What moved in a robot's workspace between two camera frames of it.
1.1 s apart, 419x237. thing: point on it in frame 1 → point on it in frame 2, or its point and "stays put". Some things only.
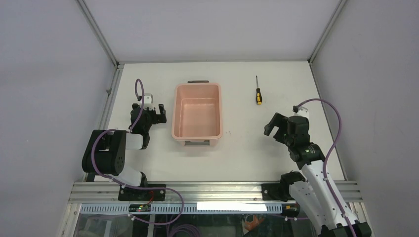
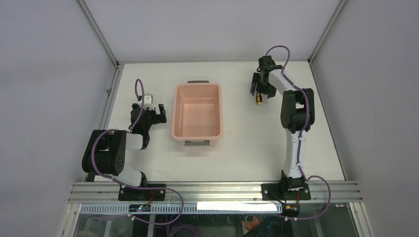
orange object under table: (251, 226) stays put
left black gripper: (149, 114) stays put
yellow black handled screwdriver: (259, 95) stays put
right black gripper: (283, 131) → (261, 83)
